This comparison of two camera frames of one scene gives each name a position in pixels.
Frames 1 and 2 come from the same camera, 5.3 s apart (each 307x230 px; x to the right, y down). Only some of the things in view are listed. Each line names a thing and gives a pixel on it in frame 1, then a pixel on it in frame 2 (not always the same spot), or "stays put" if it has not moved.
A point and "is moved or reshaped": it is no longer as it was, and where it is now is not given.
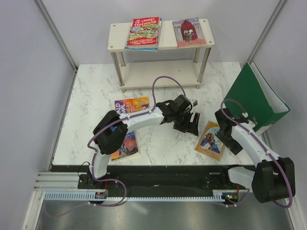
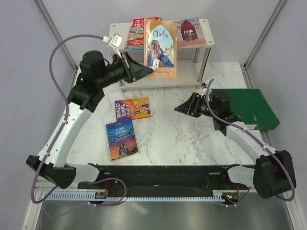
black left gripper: (189, 127) -> (134, 70)
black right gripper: (234, 146) -> (190, 107)
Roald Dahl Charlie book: (125, 106) stays put
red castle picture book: (189, 33) stays put
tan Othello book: (208, 143) -> (160, 47)
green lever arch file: (263, 107) is moved or reshaped
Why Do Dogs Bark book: (142, 48) stays put
